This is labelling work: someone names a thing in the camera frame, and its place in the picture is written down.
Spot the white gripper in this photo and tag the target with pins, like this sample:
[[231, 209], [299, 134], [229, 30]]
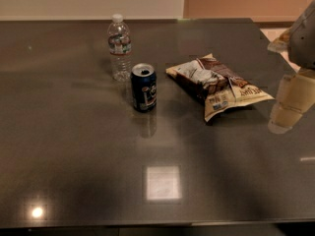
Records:
[[304, 39]]

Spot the clear plastic water bottle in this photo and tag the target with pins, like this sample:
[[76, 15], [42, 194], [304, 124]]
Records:
[[119, 44]]

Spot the blue pepsi can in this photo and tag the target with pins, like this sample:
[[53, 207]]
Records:
[[144, 87]]

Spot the brown and cream chip bag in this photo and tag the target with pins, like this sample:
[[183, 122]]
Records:
[[216, 85]]

